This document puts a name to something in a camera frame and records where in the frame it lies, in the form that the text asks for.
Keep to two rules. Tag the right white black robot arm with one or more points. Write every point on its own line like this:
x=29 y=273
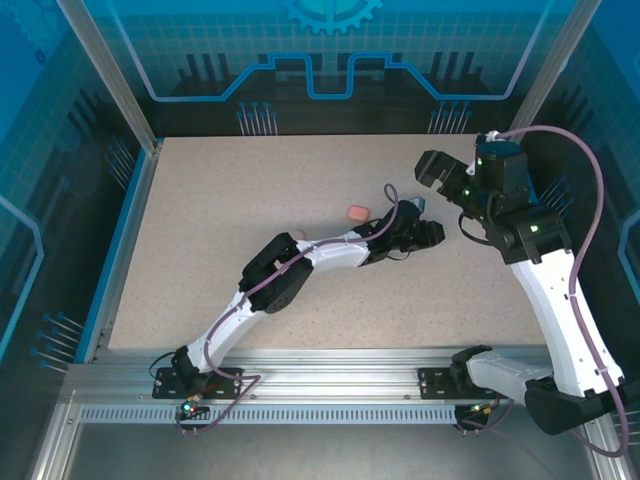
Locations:
x=550 y=310

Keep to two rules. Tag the aluminium side rail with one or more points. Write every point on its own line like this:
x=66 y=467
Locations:
x=507 y=147
x=129 y=240

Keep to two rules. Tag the wide aluminium base rail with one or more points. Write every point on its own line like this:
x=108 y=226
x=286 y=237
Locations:
x=330 y=375

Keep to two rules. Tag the lit power connector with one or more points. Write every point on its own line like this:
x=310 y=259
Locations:
x=481 y=410
x=191 y=409

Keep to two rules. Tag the grey metal tray panel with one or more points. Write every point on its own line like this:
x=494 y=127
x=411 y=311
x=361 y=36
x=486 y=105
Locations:
x=325 y=452

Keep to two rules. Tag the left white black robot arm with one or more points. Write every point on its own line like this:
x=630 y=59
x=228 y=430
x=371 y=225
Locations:
x=330 y=255

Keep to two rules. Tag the aluminium frame post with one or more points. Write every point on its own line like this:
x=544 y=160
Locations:
x=120 y=85
x=542 y=75

